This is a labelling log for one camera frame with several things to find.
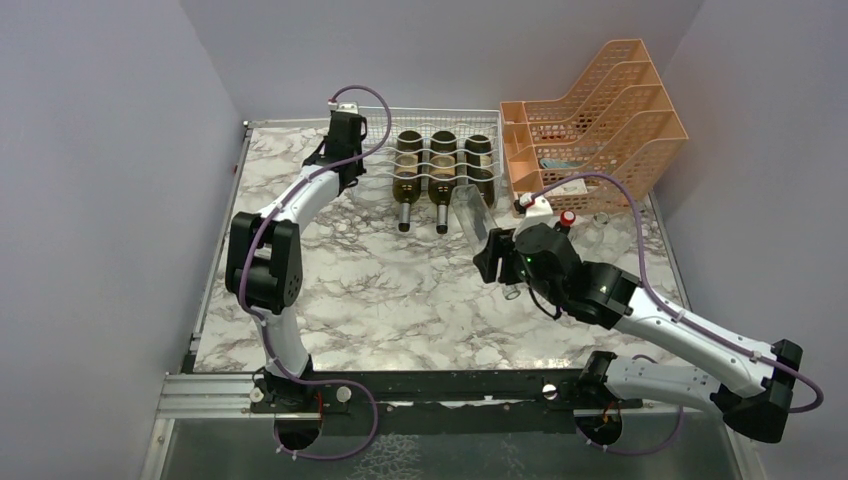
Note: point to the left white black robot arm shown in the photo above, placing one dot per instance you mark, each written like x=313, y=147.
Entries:
x=264, y=267

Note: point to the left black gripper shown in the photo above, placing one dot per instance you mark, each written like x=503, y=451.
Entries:
x=359, y=168

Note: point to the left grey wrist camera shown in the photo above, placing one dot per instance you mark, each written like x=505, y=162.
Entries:
x=343, y=107

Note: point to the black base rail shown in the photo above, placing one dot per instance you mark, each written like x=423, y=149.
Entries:
x=356, y=403

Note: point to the clear glass bottle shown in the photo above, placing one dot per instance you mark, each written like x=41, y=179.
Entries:
x=474, y=215
x=606, y=237

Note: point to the green wine bottle dark label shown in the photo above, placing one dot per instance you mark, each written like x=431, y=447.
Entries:
x=480, y=169

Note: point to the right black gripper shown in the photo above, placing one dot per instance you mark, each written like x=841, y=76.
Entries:
x=501, y=243

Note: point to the white wire wine rack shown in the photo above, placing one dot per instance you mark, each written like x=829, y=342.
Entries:
x=424, y=145

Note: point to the peach plastic file organizer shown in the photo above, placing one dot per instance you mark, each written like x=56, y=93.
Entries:
x=616, y=119

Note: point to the green wine bottle white label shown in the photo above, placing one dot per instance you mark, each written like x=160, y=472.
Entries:
x=443, y=160

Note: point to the blue item in organizer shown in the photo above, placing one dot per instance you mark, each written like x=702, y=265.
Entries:
x=550, y=163

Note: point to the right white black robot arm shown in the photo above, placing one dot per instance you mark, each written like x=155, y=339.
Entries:
x=745, y=381

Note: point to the green Primitivo wine bottle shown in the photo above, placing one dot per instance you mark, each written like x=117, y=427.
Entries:
x=407, y=181

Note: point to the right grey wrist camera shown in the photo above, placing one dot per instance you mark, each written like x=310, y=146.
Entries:
x=533, y=210

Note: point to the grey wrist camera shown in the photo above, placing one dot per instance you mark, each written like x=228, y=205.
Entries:
x=533, y=210
x=343, y=107

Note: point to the small red capped bottle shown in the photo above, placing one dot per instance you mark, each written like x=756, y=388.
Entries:
x=566, y=220

